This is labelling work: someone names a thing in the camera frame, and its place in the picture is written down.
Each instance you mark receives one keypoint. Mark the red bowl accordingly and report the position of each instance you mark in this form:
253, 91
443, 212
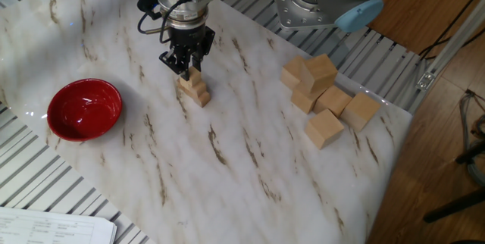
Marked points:
85, 111

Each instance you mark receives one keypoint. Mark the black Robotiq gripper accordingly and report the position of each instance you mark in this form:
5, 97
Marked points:
187, 39

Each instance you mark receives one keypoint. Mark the aluminium frame profile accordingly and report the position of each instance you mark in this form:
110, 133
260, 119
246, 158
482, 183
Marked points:
451, 52

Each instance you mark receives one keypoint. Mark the black chair base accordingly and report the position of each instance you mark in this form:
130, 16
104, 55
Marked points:
454, 206

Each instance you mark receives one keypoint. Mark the white marble pattern board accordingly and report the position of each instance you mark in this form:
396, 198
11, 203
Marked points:
151, 160

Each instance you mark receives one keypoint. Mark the small wooden cube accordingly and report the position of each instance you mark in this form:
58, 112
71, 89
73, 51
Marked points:
188, 94
179, 86
184, 83
199, 88
195, 76
202, 100

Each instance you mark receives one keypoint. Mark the large wooden cube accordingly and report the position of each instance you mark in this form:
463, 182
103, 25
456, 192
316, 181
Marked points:
291, 70
333, 98
324, 128
360, 110
303, 102
320, 71

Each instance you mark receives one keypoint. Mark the white printed paper stack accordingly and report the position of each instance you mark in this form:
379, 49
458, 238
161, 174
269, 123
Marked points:
45, 229

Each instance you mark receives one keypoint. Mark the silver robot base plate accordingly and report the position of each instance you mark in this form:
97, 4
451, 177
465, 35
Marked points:
299, 14

